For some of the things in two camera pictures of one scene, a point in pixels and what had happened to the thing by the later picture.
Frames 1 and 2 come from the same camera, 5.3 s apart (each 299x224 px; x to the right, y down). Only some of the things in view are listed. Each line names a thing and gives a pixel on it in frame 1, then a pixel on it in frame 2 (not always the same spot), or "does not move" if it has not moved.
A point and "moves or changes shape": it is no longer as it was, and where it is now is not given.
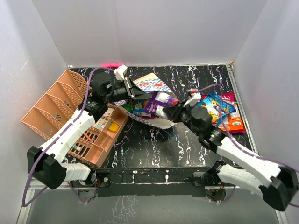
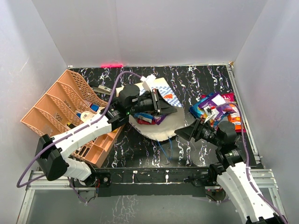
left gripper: [133, 92] to [159, 105]
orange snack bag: [233, 121] does not move
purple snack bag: [158, 101] moves or changes shape
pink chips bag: [228, 97] does not move
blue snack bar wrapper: [138, 108] moves or changes shape
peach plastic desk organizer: [60, 106] does not move
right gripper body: [182, 114] to [206, 133]
